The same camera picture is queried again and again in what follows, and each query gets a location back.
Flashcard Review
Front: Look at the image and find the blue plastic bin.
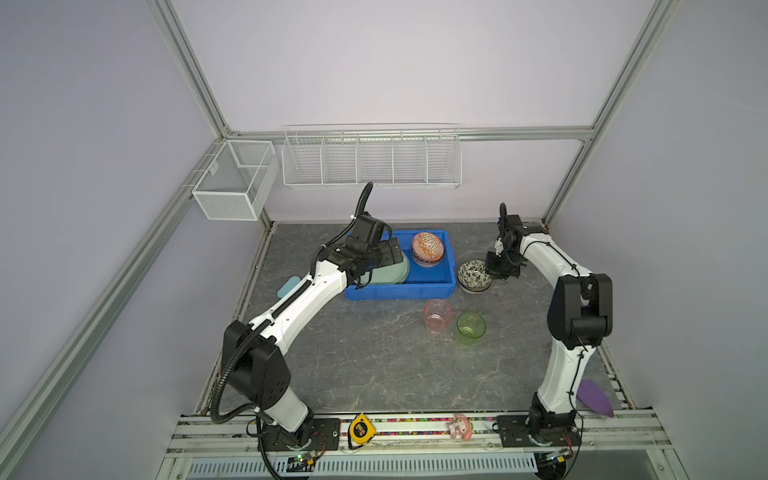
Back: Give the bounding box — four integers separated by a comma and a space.
344, 230, 457, 301

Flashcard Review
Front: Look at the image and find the light green flower plate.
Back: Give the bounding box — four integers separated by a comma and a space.
359, 252, 410, 286

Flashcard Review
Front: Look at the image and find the blue white patterned bowl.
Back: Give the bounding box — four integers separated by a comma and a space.
457, 259, 493, 289

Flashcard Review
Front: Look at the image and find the green transparent cup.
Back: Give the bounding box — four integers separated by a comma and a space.
456, 311, 487, 347

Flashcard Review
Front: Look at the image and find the white mesh box basket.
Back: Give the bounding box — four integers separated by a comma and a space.
192, 140, 279, 221

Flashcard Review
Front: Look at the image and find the orange red patterned bowl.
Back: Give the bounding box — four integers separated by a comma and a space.
411, 231, 445, 260

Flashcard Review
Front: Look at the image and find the pink toy figure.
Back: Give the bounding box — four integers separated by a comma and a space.
447, 413, 473, 441

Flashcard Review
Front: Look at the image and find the yellow tape measure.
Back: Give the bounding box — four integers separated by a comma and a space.
347, 413, 377, 450

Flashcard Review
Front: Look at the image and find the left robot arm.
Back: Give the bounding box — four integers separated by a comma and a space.
209, 182, 404, 446

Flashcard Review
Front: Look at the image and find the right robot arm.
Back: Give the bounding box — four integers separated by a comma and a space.
485, 204, 613, 446

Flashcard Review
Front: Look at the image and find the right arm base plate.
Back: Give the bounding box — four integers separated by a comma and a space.
492, 414, 582, 448

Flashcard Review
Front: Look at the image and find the teal spatula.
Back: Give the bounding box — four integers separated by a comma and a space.
277, 276, 302, 299

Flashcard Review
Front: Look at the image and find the dark rimmed bottom bowl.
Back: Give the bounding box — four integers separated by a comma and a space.
459, 285, 489, 295

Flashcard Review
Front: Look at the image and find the white vent grille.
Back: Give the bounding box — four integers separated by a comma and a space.
186, 453, 538, 479

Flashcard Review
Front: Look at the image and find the purple pink spatula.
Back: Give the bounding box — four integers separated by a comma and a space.
577, 379, 615, 418

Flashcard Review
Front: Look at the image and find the aluminium front rail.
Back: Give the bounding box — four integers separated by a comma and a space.
165, 410, 673, 457

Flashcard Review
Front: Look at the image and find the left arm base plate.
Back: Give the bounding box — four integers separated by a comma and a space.
257, 417, 341, 452

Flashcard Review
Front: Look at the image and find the pink transparent cup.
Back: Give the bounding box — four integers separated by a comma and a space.
423, 299, 453, 335

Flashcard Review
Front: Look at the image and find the white wire shelf basket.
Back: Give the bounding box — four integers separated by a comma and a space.
282, 123, 463, 189

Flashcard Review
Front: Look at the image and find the black white leaf bowl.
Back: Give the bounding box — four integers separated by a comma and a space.
412, 254, 442, 268

